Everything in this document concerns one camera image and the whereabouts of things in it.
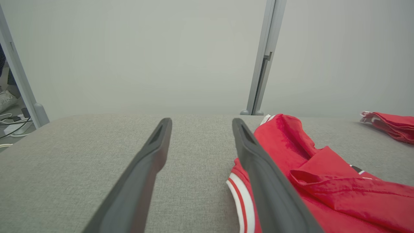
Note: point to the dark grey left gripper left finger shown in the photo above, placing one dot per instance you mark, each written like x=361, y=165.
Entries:
x=136, y=191

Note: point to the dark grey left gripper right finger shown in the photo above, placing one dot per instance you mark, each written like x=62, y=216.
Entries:
x=275, y=197

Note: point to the red jersey white sleeves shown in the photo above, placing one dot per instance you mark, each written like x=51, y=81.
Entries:
x=339, y=194

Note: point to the red shorts white waistband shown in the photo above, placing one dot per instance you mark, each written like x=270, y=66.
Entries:
x=394, y=124

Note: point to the white shoe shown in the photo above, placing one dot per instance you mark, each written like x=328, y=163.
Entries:
x=6, y=100

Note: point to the grey partition post with feet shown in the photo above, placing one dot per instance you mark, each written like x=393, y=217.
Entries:
x=22, y=87
x=263, y=64

